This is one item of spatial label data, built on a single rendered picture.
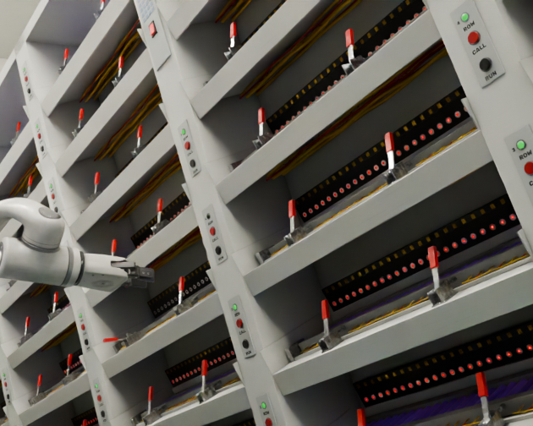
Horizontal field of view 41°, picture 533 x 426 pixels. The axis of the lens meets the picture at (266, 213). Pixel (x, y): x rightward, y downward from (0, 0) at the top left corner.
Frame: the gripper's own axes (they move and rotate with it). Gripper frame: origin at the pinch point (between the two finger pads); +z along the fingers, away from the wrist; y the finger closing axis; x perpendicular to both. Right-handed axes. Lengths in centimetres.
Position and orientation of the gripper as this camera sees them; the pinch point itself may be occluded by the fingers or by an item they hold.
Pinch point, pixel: (141, 277)
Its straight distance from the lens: 164.4
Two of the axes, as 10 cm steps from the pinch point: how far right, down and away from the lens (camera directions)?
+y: 5.7, -4.0, -7.2
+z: 8.2, 1.8, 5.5
